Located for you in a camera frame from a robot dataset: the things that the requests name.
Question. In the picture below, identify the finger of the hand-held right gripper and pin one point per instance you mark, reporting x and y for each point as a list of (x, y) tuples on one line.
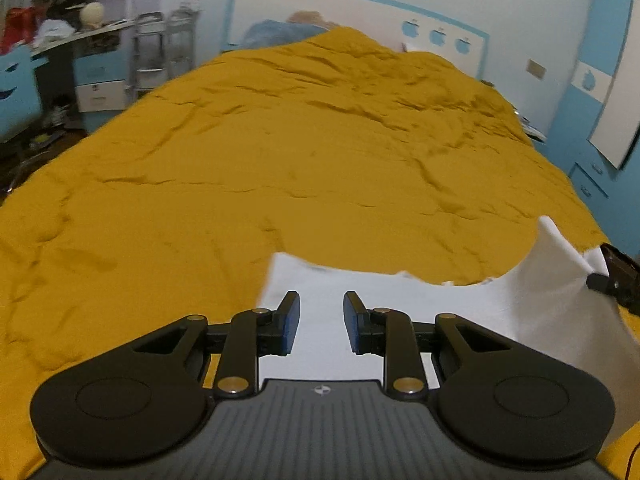
[(612, 287), (622, 262)]

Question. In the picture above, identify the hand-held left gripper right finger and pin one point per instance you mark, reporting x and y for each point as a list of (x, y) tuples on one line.
[(352, 322)]

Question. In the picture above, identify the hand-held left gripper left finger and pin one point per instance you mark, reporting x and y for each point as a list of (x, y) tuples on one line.
[(290, 322)]

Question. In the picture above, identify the white long-sleeve sweatshirt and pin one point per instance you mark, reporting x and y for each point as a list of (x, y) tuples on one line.
[(450, 320)]

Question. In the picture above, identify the black-framed mirror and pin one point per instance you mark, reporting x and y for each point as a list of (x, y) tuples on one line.
[(617, 125)]

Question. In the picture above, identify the blue and white wardrobe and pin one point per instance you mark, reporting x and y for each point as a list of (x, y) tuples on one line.
[(585, 125)]

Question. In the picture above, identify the bedside table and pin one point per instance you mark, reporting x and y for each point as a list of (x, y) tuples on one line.
[(530, 127)]

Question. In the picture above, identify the yellow blanket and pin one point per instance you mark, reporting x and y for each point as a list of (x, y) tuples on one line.
[(250, 160)]

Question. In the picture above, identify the blue pillow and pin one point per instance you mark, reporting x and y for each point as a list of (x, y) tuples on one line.
[(277, 35)]

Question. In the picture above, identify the white desk drawer unit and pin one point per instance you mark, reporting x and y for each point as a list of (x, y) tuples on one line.
[(100, 95)]

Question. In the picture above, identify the white and blue headboard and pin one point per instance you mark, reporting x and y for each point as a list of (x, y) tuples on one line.
[(360, 25)]

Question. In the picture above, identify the white metal cart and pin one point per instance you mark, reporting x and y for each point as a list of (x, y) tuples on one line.
[(181, 42)]

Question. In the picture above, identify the tan pillow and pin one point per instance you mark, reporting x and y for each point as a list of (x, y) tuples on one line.
[(312, 19)]

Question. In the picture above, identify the grey metal cart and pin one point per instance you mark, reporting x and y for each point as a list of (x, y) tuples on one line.
[(147, 52)]

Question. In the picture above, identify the pair of shoes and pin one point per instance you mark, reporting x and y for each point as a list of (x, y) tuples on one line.
[(54, 116)]

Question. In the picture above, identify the white and blue desk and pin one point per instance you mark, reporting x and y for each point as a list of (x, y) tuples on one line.
[(95, 47)]

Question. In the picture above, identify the blue smiling-face chair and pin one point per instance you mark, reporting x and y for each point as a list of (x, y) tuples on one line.
[(17, 95)]

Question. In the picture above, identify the round cream ball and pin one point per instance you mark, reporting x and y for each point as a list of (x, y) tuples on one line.
[(93, 15)]

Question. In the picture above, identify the white plastic bag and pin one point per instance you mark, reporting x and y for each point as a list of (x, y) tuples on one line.
[(52, 30)]

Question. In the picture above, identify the red bag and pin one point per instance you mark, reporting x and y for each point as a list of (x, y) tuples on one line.
[(20, 27)]

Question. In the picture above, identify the wall switch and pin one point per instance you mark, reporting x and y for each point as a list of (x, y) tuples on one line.
[(536, 69)]

